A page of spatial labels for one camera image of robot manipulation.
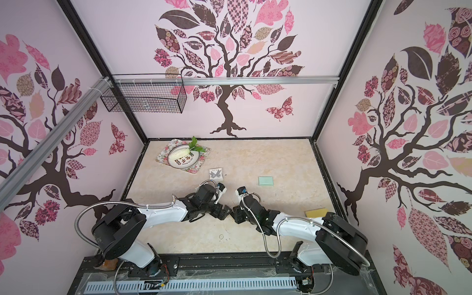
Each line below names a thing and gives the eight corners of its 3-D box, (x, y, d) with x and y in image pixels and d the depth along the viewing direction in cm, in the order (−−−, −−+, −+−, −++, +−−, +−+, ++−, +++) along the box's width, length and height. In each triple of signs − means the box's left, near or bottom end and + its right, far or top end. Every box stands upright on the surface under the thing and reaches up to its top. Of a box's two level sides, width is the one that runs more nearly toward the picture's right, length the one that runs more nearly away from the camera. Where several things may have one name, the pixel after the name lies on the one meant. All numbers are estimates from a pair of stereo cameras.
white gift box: (209, 182, 102) (208, 178, 98) (210, 172, 106) (209, 168, 103) (223, 182, 102) (222, 178, 98) (223, 172, 106) (223, 168, 103)
